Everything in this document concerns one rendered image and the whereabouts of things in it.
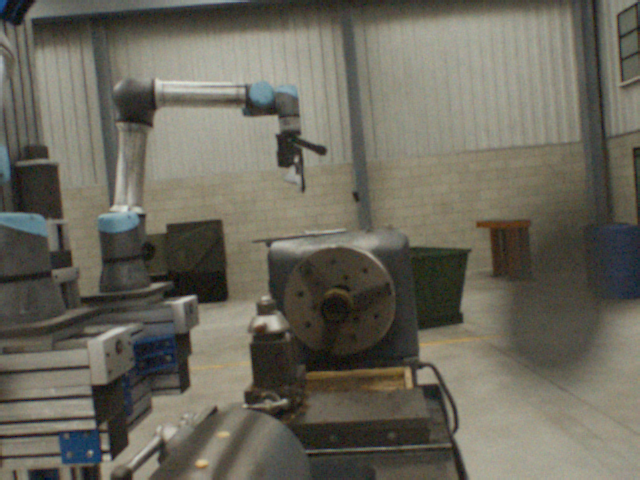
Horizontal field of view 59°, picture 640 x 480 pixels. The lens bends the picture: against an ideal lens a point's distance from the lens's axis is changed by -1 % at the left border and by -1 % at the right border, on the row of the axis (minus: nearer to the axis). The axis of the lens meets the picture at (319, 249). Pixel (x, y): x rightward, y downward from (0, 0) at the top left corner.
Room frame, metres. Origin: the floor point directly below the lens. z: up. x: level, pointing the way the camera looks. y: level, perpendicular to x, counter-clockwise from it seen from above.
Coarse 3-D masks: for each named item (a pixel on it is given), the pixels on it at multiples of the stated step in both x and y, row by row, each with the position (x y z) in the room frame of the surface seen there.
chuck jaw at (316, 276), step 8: (304, 264) 1.62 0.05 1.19; (312, 264) 1.61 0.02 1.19; (304, 272) 1.57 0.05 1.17; (312, 272) 1.57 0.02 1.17; (312, 280) 1.57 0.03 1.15; (320, 280) 1.55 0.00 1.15; (312, 288) 1.55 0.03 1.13; (320, 288) 1.55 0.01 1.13; (328, 288) 1.53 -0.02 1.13; (320, 296) 1.53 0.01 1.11
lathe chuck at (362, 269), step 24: (336, 264) 1.60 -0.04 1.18; (360, 264) 1.59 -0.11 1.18; (288, 288) 1.62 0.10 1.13; (360, 288) 1.59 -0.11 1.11; (288, 312) 1.62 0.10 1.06; (312, 312) 1.61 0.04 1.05; (360, 312) 1.60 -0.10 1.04; (384, 312) 1.59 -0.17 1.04; (312, 336) 1.61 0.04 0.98; (336, 336) 1.60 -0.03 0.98; (360, 336) 1.60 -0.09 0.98
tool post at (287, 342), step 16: (256, 336) 1.02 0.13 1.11; (272, 336) 1.02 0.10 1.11; (288, 336) 1.05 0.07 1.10; (256, 352) 1.02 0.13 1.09; (272, 352) 1.01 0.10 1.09; (288, 352) 1.01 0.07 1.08; (256, 368) 1.02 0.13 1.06; (272, 368) 1.01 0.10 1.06; (288, 368) 1.01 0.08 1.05; (256, 384) 1.02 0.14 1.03; (272, 384) 1.02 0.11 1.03; (288, 384) 1.03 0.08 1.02
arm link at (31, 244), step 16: (0, 224) 1.15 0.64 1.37; (16, 224) 1.16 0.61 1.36; (32, 224) 1.18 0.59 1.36; (0, 240) 1.15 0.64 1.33; (16, 240) 1.16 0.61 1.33; (32, 240) 1.18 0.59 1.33; (48, 240) 1.23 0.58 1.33; (0, 256) 1.15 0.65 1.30; (16, 256) 1.16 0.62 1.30; (32, 256) 1.17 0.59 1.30; (48, 256) 1.22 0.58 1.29; (0, 272) 1.15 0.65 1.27; (16, 272) 1.15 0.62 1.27; (32, 272) 1.17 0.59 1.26
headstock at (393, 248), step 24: (288, 240) 1.89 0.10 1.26; (312, 240) 1.81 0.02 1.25; (336, 240) 1.79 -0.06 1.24; (360, 240) 1.77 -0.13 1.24; (384, 240) 1.75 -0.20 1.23; (408, 240) 1.76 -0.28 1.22; (288, 264) 1.78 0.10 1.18; (384, 264) 1.74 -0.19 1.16; (408, 264) 1.74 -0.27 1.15; (336, 288) 1.76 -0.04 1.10; (408, 288) 1.74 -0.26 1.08; (408, 312) 1.73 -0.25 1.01; (384, 336) 1.74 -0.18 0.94; (408, 336) 1.73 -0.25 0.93; (312, 360) 1.77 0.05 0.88; (336, 360) 1.76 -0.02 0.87
